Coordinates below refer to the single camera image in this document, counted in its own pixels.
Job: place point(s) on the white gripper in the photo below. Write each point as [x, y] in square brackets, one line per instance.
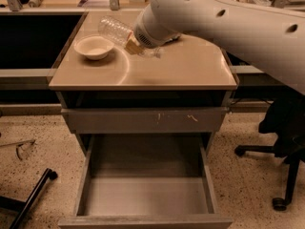
[147, 37]

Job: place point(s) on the clear plastic water bottle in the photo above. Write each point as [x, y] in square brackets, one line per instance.
[118, 32]

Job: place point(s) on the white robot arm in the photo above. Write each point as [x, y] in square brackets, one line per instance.
[271, 39]

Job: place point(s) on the grey drawer cabinet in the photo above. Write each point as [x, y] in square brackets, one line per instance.
[191, 73]

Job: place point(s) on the closed top drawer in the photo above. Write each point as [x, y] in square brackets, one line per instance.
[144, 120]

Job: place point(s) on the open middle drawer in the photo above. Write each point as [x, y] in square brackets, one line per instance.
[146, 182]

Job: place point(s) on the white paper bowl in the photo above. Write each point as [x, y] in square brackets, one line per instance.
[94, 47]

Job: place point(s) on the black office chair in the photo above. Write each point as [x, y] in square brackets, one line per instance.
[286, 118]

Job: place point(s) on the black chair leg left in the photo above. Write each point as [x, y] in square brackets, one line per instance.
[22, 207]

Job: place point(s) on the metal wire object on floor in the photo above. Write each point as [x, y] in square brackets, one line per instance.
[22, 148]

